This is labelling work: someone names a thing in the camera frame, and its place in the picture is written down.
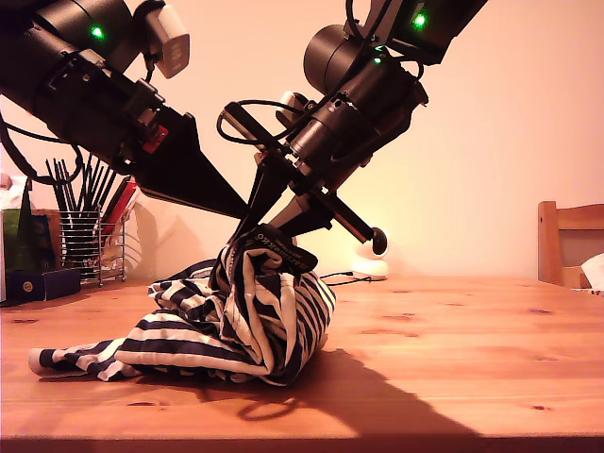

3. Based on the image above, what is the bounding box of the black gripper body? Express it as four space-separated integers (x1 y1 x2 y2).
49 53 191 179
221 102 379 243

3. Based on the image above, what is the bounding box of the navy white striped t-shirt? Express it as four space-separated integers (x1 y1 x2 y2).
27 224 339 388

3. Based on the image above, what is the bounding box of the red sleeve pack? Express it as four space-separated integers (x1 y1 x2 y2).
102 175 141 237

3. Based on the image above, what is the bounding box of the thin black stick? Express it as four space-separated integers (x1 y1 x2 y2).
45 159 67 213
97 170 119 213
85 158 104 213
57 159 76 213
92 164 114 213
62 158 80 213
76 155 94 213

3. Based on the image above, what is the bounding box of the brown wooden block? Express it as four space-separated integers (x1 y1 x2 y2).
32 209 62 271

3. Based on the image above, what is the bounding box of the dark blue box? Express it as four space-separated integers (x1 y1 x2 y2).
7 267 82 303

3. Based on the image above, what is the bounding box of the green carton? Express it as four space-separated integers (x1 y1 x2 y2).
0 175 56 303

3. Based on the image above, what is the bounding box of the wooden chair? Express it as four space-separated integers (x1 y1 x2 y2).
537 200 604 289

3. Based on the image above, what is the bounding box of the white tissue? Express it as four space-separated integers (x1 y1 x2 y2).
579 253 604 290

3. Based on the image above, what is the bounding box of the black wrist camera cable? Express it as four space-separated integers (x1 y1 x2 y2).
216 98 294 146

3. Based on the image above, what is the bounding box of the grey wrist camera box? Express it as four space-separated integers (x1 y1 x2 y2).
276 92 318 125
136 2 192 81

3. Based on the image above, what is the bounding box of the black security camera cable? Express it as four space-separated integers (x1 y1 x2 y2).
320 269 374 287

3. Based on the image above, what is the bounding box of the white dome security camera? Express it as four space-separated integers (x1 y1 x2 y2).
351 226 392 280

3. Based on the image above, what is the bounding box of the wire utensil rack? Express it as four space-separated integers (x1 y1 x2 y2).
59 207 127 288

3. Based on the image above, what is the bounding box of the thin black loop cable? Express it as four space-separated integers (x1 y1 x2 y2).
344 0 378 51

